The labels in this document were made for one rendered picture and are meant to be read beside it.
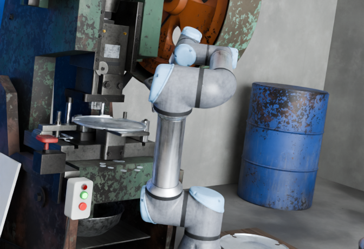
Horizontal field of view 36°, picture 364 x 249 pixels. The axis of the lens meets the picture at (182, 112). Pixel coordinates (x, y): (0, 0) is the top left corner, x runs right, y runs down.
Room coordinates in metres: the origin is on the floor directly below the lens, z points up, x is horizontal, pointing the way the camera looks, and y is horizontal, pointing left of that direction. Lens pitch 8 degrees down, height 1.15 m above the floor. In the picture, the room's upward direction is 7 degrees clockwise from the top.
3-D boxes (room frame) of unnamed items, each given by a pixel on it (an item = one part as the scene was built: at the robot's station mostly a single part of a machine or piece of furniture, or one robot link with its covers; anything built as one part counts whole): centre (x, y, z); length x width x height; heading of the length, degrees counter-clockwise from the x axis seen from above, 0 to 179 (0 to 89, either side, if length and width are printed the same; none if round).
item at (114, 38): (2.28, 0.33, 1.04); 0.17 x 0.15 x 0.30; 42
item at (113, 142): (2.18, 0.24, 0.72); 0.25 x 0.14 x 0.14; 42
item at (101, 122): (2.22, 0.28, 0.78); 0.29 x 0.29 x 0.01
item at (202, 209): (1.77, -0.11, 0.62); 0.13 x 0.12 x 0.14; 88
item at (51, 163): (1.93, 0.44, 0.62); 0.10 x 0.06 x 0.20; 132
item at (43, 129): (2.20, 0.49, 0.76); 0.17 x 0.06 x 0.10; 132
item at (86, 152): (2.31, 0.36, 0.68); 0.45 x 0.30 x 0.06; 132
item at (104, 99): (2.31, 0.36, 0.86); 0.20 x 0.16 x 0.05; 132
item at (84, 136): (2.31, 0.36, 0.72); 0.20 x 0.16 x 0.03; 132
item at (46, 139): (1.92, 0.45, 0.72); 0.07 x 0.06 x 0.08; 42
